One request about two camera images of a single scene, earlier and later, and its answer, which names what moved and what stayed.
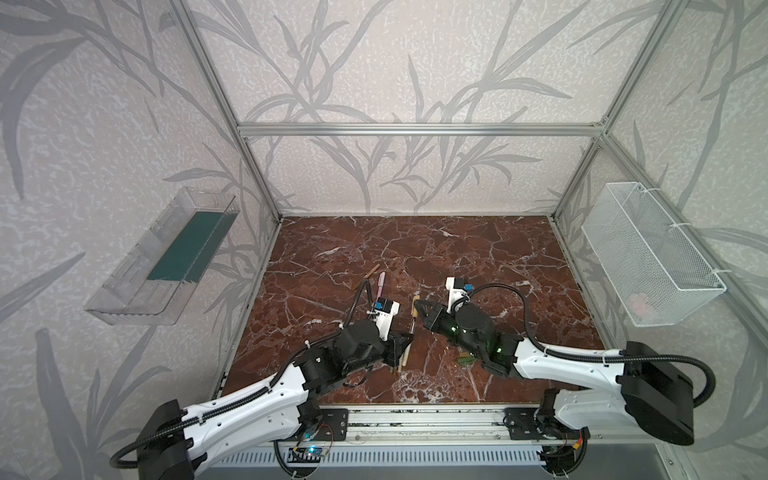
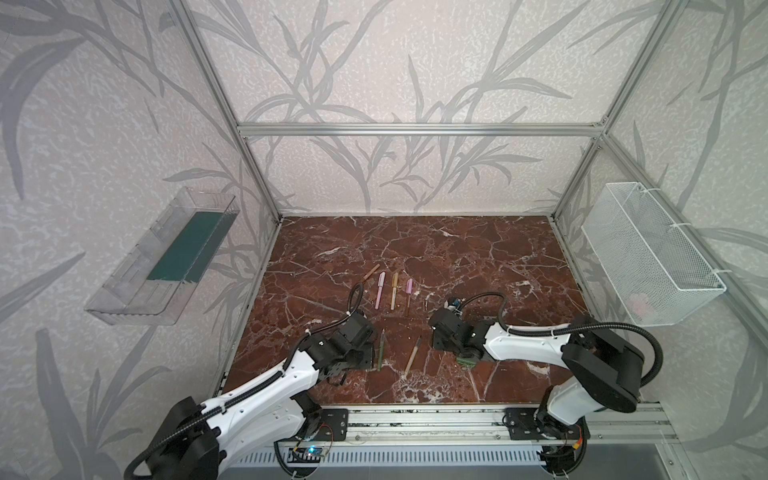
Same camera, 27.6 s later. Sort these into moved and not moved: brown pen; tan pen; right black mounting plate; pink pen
Moved: tan pen
Not moved: pink pen; brown pen; right black mounting plate
